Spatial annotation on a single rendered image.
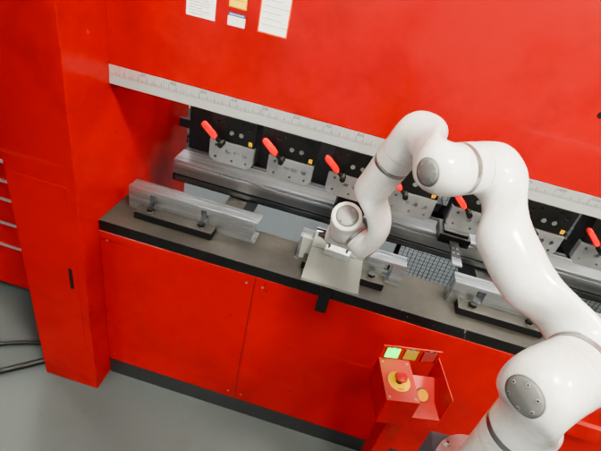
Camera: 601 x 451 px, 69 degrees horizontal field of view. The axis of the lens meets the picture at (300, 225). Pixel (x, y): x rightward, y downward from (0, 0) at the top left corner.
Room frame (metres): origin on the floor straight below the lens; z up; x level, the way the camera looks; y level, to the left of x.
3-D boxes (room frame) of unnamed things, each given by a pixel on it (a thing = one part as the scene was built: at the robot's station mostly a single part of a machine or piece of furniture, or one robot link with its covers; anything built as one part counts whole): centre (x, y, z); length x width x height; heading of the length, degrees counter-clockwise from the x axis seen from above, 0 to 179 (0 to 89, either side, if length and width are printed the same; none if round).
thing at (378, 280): (1.23, -0.19, 0.89); 0.30 x 0.05 x 0.03; 85
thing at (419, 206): (1.28, -0.33, 1.26); 0.15 x 0.09 x 0.17; 85
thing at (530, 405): (0.50, -0.46, 1.30); 0.19 x 0.12 x 0.24; 125
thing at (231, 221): (1.34, 0.40, 0.92); 0.50 x 0.06 x 0.10; 85
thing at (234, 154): (1.33, 0.27, 1.26); 0.15 x 0.09 x 0.17; 85
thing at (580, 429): (1.05, -1.16, 0.59); 0.15 x 0.02 x 0.07; 85
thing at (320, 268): (1.15, -0.14, 1.00); 0.26 x 0.18 x 0.01; 175
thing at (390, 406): (0.92, -0.46, 0.75); 0.20 x 0.16 x 0.18; 98
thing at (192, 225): (1.29, 0.45, 0.89); 0.30 x 0.05 x 0.03; 85
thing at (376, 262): (1.29, -0.21, 0.92); 0.39 x 0.06 x 0.10; 85
